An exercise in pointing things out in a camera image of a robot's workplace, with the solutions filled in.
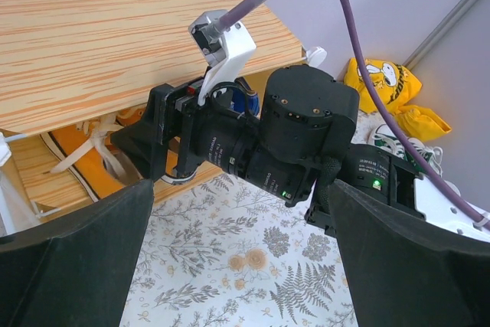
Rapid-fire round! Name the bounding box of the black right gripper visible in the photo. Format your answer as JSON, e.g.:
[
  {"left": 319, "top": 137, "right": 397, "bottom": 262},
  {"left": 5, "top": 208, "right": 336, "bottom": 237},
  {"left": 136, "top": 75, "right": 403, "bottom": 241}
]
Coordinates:
[{"left": 109, "top": 74, "right": 261, "bottom": 186}]

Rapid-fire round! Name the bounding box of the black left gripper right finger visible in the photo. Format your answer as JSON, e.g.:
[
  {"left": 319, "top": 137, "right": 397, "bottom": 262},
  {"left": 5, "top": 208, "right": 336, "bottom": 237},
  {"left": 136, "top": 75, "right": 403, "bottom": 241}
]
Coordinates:
[{"left": 329, "top": 180, "right": 489, "bottom": 326}]

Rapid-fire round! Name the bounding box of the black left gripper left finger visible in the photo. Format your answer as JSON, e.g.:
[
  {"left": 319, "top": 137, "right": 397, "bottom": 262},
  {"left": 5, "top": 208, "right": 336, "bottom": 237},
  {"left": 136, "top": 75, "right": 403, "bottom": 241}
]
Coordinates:
[{"left": 1, "top": 180, "right": 154, "bottom": 326}]

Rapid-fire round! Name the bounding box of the orange sneaker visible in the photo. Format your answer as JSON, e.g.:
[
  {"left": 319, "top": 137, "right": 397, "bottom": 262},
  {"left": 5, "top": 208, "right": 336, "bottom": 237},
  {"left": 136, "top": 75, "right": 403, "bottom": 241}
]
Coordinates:
[{"left": 40, "top": 106, "right": 154, "bottom": 202}]

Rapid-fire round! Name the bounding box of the blue sneaker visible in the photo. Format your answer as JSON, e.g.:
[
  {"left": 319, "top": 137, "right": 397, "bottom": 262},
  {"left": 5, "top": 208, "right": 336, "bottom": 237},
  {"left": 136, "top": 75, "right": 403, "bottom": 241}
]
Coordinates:
[{"left": 230, "top": 77, "right": 260, "bottom": 116}]

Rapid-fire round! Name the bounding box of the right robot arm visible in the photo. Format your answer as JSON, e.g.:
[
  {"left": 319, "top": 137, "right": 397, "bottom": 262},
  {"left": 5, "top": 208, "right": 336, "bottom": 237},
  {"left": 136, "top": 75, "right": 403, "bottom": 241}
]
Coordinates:
[{"left": 110, "top": 65, "right": 489, "bottom": 241}]

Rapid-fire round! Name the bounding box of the wooden shoe cabinet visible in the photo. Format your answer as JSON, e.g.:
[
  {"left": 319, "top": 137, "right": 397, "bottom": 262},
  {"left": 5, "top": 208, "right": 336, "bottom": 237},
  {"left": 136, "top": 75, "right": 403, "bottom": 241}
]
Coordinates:
[{"left": 0, "top": 0, "right": 328, "bottom": 236}]

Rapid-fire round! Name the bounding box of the green sneaker right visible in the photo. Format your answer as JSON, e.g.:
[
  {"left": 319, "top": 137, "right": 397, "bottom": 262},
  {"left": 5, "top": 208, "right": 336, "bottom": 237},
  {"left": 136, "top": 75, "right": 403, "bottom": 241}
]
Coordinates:
[{"left": 408, "top": 138, "right": 443, "bottom": 177}]

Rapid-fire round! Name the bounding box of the green sneaker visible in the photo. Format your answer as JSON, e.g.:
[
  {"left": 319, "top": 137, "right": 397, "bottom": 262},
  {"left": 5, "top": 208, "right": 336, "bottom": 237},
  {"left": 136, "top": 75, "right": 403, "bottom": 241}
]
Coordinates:
[
  {"left": 408, "top": 138, "right": 443, "bottom": 177},
  {"left": 367, "top": 124, "right": 406, "bottom": 159}
]

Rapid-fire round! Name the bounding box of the green sneaker left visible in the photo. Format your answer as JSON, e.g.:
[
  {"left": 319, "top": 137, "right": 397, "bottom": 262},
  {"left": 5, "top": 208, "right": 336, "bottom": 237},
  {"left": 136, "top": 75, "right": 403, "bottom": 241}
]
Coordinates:
[{"left": 367, "top": 124, "right": 406, "bottom": 159}]

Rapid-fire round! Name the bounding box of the yellow Snoopy bag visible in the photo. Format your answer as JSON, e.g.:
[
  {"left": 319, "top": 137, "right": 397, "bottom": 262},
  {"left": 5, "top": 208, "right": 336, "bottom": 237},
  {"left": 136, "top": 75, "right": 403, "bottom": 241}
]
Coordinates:
[{"left": 365, "top": 59, "right": 452, "bottom": 142}]

